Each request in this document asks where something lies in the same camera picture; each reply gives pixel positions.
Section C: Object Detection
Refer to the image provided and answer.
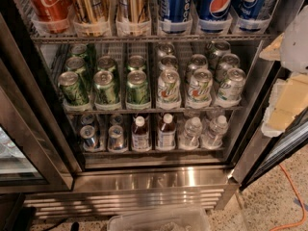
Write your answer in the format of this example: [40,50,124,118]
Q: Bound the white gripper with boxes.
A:
[259,6,308,138]

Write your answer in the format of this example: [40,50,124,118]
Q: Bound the red bull can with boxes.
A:
[108,125,125,151]
[81,115,96,127]
[109,114,123,126]
[80,125,99,150]

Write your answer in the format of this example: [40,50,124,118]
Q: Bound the white 7up can front right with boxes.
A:
[218,68,245,101]

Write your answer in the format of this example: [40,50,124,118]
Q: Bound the white 7up can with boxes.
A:
[188,67,213,102]
[218,68,245,101]
[158,68,180,103]

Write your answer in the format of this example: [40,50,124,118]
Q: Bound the silver can second row right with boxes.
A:
[215,53,240,83]

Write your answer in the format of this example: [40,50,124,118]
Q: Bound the silver can second row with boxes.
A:
[158,55,178,72]
[186,54,208,78]
[215,53,240,83]

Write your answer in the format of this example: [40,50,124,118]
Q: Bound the silver can back right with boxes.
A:
[205,40,231,70]

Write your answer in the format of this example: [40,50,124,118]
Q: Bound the silver can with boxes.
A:
[205,40,231,70]
[156,42,175,59]

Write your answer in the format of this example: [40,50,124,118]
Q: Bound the blue Pepsi can right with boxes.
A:
[238,0,269,20]

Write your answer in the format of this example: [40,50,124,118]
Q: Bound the blue pepsi can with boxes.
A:
[158,0,192,33]
[197,0,232,33]
[238,0,269,20]

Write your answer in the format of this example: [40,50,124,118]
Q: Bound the open fridge door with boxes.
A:
[231,62,308,191]

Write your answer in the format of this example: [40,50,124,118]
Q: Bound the white 7up can front middle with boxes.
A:
[188,67,213,102]

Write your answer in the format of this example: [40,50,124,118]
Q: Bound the silver can second row middle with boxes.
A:
[186,54,208,78]

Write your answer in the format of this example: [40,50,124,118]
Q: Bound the blue Pepsi can middle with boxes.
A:
[197,0,232,33]

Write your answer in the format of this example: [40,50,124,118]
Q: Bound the white 7up can front left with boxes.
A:
[158,68,180,103]

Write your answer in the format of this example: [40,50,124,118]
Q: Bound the silver can second row left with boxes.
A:
[158,55,178,72]

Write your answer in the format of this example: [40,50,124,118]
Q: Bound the silver can back left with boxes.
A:
[156,42,175,59]

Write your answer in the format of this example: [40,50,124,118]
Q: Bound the blue Pepsi can left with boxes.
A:
[158,0,192,33]

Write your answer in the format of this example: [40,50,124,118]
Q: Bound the green can front right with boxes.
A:
[126,70,150,105]

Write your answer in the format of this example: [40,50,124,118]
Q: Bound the green can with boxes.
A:
[69,44,92,64]
[58,71,90,106]
[126,70,150,105]
[93,70,119,105]

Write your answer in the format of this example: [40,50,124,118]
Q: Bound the green can second row right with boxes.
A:
[127,55,146,72]

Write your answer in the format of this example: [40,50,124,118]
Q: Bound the green can second row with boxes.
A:
[64,56,92,91]
[127,55,146,72]
[97,55,118,78]

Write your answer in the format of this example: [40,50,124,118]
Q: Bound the gold can right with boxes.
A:
[117,0,149,36]

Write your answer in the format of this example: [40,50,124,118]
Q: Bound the gold can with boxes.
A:
[117,0,149,36]
[72,0,108,37]

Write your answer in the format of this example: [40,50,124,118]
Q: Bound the stainless steel fridge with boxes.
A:
[0,0,308,219]

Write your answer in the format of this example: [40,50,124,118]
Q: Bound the green can second row middle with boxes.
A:
[97,55,118,78]

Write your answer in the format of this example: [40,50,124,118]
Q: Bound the green can front middle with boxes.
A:
[93,70,119,105]

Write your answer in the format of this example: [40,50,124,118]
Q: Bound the gold can left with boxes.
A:
[72,0,108,37]

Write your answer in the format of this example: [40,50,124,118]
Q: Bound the green can second row left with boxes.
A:
[64,56,92,91]

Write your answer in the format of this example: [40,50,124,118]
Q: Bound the green can back left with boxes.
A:
[69,44,92,64]

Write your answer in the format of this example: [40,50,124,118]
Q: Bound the green can front left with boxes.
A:
[58,71,90,106]

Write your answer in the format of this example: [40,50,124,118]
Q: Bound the red Coca-Cola can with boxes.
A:
[30,0,68,34]

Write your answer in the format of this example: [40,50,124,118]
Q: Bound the clear water bottle right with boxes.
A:
[201,115,228,149]

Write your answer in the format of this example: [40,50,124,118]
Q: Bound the clear water bottle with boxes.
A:
[201,115,228,149]
[179,116,202,150]

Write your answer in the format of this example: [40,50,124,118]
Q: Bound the clear water bottle left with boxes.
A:
[179,116,202,150]

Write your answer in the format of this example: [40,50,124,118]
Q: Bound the brown tea bottle right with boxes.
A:
[157,114,176,151]

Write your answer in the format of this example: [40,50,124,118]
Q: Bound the brown tea bottle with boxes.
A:
[157,114,176,151]
[132,116,151,151]

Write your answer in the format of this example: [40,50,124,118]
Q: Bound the brown tea bottle left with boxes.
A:
[132,116,151,151]

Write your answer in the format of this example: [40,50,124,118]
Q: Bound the clear plastic bin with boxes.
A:
[107,206,211,231]

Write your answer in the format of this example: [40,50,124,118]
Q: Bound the orange cable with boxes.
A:
[270,164,308,231]

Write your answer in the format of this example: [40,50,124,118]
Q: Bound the black cable on floor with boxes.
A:
[41,218,81,231]

